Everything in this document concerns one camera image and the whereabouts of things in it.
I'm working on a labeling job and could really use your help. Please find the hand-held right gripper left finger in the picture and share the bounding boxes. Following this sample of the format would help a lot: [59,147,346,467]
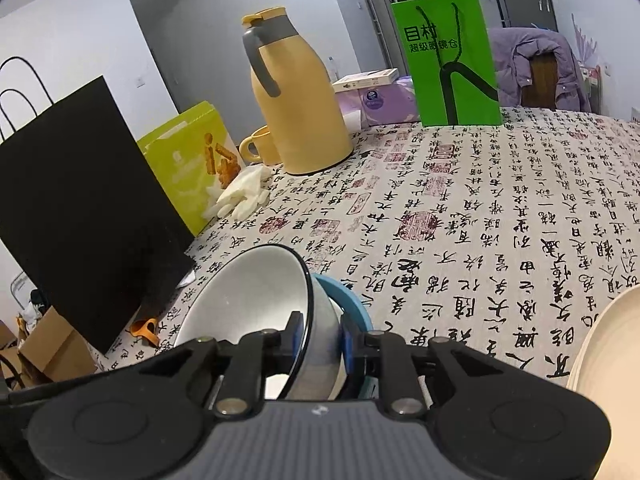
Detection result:
[137,311,307,419]

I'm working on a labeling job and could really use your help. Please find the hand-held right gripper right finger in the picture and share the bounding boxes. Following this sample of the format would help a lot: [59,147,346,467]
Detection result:
[340,322,507,422]

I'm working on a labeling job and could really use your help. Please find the blue bowl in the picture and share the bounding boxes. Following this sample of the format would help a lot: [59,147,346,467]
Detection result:
[310,272,382,402]

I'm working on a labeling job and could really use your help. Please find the white bowl with black rim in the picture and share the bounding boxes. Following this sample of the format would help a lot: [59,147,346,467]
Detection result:
[172,244,346,402]

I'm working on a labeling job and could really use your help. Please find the cream round plate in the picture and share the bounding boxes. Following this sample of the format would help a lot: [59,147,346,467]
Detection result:
[567,284,640,480]

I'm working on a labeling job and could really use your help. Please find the cardboard box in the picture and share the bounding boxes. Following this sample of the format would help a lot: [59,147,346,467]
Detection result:
[17,304,99,387]

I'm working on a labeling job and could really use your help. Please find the orange plastic piece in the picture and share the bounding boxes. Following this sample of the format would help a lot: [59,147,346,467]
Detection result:
[129,317,161,346]

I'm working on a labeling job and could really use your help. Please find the white rubber gloves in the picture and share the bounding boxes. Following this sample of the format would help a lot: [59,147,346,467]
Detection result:
[204,164,274,220]

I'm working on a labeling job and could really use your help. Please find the yellow mug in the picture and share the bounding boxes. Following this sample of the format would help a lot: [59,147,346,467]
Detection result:
[238,126,281,166]

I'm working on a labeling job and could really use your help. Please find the yellow-green snack box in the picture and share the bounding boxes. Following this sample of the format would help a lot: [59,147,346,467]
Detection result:
[137,100,246,236]

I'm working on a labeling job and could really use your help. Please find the yellow thermos jug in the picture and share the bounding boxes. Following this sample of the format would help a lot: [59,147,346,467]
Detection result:
[241,7,355,176]

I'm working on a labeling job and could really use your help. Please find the purple tissue pack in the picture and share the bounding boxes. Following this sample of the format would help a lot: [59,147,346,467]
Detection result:
[335,75,421,129]

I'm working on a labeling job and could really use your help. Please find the flat white box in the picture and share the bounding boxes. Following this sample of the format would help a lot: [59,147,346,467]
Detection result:
[332,68,400,94]

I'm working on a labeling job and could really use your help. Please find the green paper bag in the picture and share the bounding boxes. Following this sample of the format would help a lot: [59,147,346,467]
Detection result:
[389,0,503,127]

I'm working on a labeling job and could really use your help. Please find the purple padded jacket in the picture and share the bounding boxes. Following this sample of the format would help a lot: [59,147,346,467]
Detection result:
[487,26,591,111]

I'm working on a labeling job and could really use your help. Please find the wooden chair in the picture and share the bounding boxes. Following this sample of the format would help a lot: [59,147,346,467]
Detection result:
[519,54,559,110]

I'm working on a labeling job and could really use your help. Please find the small storage cart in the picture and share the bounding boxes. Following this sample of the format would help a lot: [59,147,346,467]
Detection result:
[579,62,604,114]

